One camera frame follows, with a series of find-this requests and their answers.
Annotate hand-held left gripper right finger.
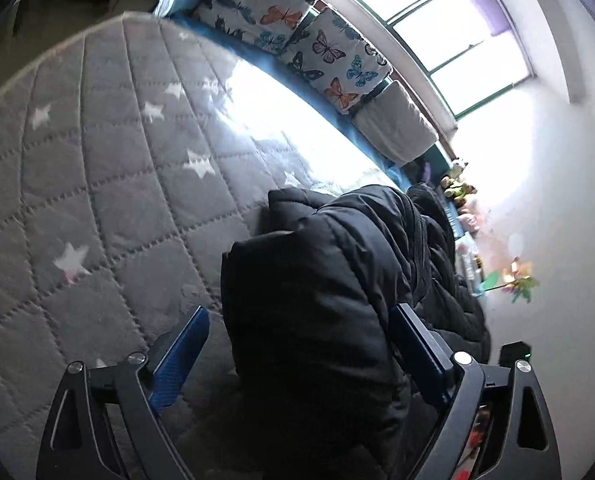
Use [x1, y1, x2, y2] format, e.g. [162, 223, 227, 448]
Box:
[388, 302, 563, 480]

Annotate pink plush toy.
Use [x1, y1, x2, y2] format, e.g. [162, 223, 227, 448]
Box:
[460, 207, 488, 231]

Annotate butterfly print pillow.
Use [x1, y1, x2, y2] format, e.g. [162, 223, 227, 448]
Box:
[192, 0, 318, 56]
[282, 7, 393, 116]

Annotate green-framed window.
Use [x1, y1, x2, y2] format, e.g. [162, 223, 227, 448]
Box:
[310, 0, 535, 121]

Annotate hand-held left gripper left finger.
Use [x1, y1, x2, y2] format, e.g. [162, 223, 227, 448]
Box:
[35, 305, 211, 480]

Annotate artificial flower sprig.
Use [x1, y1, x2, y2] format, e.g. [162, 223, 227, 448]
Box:
[482, 257, 541, 306]

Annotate white pillow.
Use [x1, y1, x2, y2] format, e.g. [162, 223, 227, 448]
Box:
[352, 81, 439, 168]

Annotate clear plastic storage box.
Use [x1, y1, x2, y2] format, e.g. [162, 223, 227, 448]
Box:
[455, 237, 488, 298]

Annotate brown bear plush toy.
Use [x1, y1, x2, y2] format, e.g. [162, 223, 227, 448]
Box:
[440, 175, 478, 206]

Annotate grey star-print quilted mattress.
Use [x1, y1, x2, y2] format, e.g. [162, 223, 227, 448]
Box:
[0, 10, 413, 480]

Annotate black puffer jacket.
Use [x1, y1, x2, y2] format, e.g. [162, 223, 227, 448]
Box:
[221, 183, 492, 480]

